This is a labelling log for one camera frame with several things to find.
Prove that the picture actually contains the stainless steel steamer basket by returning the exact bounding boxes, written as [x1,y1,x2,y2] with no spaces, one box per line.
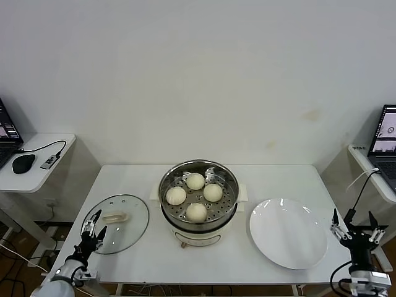
[158,159,240,224]

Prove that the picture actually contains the round glass pot lid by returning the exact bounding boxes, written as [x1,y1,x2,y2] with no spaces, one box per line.
[80,194,150,255]

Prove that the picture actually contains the white floor cable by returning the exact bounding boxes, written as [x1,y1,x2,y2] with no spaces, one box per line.
[0,243,52,275]

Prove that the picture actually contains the white round plate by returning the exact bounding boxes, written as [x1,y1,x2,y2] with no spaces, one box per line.
[249,197,329,270]

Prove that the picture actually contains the black computer mouse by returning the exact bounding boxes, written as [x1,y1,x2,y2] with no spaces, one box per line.
[11,153,37,174]

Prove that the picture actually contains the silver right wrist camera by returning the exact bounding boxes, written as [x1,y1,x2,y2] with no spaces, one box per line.
[338,271,390,293]

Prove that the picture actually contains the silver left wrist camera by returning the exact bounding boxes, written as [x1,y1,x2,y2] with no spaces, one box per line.
[72,267,100,281]

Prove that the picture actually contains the black laptop with mouse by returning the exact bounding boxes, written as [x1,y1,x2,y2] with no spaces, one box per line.
[0,98,24,170]

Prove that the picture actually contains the white side table with mouse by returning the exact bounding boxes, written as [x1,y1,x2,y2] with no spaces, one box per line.
[0,132,101,249]

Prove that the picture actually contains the black usb hub cable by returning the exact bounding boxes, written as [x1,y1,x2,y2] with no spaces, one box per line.
[14,140,67,156]

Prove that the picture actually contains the white steamed baozi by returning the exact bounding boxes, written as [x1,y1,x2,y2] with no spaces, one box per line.
[165,186,187,206]
[185,202,208,223]
[186,173,205,191]
[202,183,223,202]

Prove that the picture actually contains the thin white wires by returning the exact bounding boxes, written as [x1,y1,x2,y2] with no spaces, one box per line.
[126,283,174,296]

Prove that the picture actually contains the black cable with adapter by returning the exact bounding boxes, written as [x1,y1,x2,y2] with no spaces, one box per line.
[345,170,380,230]

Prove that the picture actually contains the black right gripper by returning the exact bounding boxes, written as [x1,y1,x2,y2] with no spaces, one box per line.
[330,208,386,273]

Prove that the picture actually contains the white laptop cable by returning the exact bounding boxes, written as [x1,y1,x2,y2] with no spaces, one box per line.
[346,168,381,191]

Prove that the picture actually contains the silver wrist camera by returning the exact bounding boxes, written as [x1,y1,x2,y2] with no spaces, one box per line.
[72,267,100,281]
[338,271,390,293]

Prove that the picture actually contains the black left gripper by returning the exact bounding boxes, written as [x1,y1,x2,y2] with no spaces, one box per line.
[74,209,108,262]

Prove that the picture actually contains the steel steamer pot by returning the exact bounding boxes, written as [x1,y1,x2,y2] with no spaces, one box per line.
[150,182,249,249]

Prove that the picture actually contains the grey usb hub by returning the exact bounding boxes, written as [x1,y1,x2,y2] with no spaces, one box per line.
[40,153,61,170]

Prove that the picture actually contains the grey laptop with white cable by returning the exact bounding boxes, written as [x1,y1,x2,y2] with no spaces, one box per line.
[368,103,396,194]

